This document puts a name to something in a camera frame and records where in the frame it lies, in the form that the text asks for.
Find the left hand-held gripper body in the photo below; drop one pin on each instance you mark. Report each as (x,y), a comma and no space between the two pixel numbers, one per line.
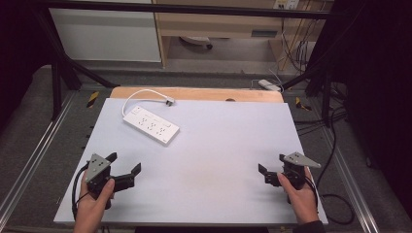
(96,168)

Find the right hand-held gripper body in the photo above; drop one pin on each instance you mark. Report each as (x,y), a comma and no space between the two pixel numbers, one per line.
(296,168)

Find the person's right hand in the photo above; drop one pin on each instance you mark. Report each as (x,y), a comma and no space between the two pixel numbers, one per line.
(299,199)

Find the person's left hand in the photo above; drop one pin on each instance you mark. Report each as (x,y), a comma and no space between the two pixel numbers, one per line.
(92,207)

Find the white power strip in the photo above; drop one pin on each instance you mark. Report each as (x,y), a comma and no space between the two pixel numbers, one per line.
(151,125)

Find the yellow black floor tape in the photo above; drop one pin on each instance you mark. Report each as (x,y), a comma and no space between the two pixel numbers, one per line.
(93,98)
(302,105)

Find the white power adapter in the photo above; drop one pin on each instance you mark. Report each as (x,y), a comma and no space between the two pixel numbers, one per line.
(268,85)

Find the white power plug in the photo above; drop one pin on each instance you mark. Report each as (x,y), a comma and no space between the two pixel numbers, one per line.
(170,102)

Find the black curtain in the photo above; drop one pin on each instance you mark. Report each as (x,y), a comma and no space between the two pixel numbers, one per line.
(19,42)
(375,81)

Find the white cabinet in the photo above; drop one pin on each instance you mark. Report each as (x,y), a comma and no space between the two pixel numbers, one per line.
(105,34)

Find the wooden desk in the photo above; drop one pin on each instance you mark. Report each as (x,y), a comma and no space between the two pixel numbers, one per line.
(220,24)

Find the aluminium floor rail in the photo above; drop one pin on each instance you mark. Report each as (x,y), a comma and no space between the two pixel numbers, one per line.
(353,187)
(32,161)

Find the white wall socket plate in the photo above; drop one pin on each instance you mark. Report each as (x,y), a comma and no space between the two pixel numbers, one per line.
(286,4)

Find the black metal frame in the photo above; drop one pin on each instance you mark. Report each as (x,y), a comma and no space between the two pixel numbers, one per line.
(194,11)

